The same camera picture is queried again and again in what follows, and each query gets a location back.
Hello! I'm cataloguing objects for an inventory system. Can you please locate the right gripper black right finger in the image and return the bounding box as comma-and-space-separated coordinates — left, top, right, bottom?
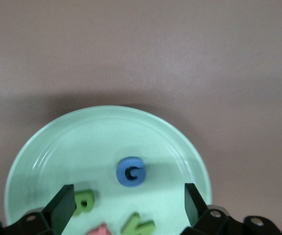
183, 183, 245, 235

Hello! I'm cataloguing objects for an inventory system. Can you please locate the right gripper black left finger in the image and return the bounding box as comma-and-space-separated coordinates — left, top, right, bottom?
1, 184, 76, 235

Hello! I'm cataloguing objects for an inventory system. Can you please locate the green foam letter B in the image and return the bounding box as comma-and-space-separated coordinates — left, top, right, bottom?
73, 189, 96, 216

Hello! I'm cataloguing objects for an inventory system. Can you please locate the pink foam letter Q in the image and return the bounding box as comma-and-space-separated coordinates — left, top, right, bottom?
87, 221, 112, 235

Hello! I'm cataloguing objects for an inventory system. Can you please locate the green foam letter W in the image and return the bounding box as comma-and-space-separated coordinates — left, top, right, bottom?
120, 212, 155, 235

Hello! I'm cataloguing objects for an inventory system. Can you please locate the blue foam letter G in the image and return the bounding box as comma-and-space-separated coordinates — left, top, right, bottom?
115, 156, 148, 188

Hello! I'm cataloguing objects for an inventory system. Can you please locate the light green plate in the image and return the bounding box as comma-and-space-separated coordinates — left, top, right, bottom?
3, 105, 212, 235

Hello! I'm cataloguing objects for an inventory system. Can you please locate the brown table cover mat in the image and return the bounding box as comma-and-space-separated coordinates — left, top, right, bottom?
0, 0, 282, 235

